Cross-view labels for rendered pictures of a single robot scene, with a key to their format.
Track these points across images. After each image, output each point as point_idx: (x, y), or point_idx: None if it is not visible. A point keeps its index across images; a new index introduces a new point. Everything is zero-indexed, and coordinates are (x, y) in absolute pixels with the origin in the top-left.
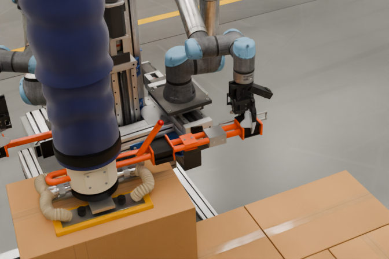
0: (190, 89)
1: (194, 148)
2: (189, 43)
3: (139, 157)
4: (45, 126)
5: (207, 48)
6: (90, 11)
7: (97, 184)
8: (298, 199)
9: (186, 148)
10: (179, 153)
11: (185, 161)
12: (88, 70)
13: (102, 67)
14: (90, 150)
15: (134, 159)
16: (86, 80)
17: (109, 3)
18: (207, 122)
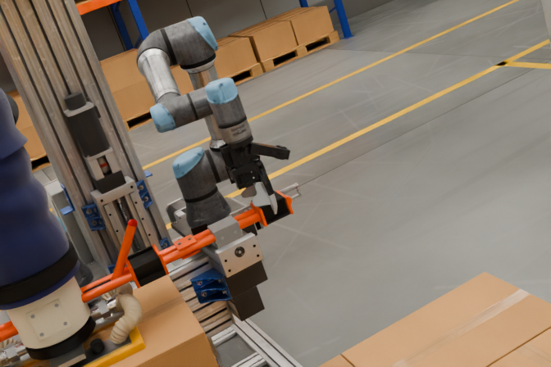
0: (217, 202)
1: (194, 253)
2: (152, 109)
3: (115, 280)
4: None
5: (177, 109)
6: None
7: (52, 326)
8: (419, 324)
9: (183, 255)
10: (225, 296)
11: (237, 305)
12: None
13: (2, 144)
14: (20, 271)
15: (107, 283)
16: None
17: (74, 110)
18: (248, 239)
